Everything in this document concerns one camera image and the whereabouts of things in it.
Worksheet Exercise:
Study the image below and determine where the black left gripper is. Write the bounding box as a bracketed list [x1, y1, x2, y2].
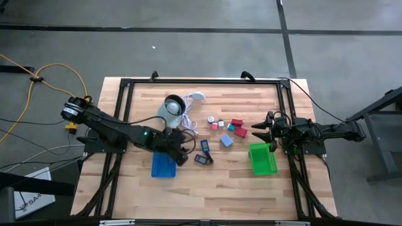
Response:
[156, 127, 191, 168]

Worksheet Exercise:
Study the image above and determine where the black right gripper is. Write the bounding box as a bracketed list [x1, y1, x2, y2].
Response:
[251, 110, 298, 154]

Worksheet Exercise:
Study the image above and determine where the blue digital timer black clip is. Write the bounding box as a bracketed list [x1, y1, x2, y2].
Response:
[200, 139, 215, 164]

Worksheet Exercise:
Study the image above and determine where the blue-grey multiport charger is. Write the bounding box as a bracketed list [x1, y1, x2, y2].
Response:
[220, 134, 234, 148]

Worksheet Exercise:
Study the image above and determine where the blue plastic basket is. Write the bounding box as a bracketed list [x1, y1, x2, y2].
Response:
[151, 150, 178, 179]

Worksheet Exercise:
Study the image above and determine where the green plastic basket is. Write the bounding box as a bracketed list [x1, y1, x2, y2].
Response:
[249, 142, 279, 176]

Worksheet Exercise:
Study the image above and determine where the black side table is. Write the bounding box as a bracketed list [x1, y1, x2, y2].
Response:
[346, 85, 402, 183]

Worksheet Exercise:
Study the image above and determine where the white printed box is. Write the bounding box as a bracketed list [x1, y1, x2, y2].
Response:
[13, 166, 57, 220]

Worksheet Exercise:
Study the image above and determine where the black beam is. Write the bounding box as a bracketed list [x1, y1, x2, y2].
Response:
[0, 171, 76, 198]

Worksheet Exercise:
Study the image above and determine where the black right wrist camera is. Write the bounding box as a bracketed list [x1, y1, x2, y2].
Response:
[273, 121, 286, 135]

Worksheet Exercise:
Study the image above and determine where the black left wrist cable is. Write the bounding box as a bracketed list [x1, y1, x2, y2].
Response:
[125, 116, 197, 155]

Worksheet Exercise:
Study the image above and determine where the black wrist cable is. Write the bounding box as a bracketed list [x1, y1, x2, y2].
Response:
[272, 110, 295, 127]
[125, 116, 197, 155]

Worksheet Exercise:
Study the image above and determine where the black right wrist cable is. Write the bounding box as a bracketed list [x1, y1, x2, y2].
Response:
[272, 110, 295, 127]

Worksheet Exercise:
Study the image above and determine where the white lamp cord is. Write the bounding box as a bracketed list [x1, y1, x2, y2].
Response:
[180, 93, 200, 136]

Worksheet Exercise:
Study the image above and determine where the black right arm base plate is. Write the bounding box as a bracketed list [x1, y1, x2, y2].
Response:
[282, 134, 327, 156]

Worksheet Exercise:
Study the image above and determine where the white round cord switch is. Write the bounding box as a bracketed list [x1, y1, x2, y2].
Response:
[189, 91, 207, 102]

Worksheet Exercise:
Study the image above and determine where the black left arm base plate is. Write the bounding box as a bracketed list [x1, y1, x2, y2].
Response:
[76, 127, 129, 154]

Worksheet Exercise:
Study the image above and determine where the black aluminium table frame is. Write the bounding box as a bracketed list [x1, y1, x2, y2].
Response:
[70, 77, 339, 220]

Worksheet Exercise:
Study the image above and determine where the silver table bracket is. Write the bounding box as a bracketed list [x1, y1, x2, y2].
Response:
[99, 219, 136, 226]
[274, 220, 311, 226]

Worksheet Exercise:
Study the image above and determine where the yellow extension cord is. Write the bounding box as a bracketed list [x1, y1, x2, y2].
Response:
[0, 62, 94, 144]
[0, 53, 79, 135]

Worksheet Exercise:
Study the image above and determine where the black floor cable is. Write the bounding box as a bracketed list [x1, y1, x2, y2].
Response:
[0, 155, 85, 170]
[0, 117, 67, 126]

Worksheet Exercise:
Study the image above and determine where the white floor cable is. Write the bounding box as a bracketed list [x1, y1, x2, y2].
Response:
[4, 143, 86, 173]

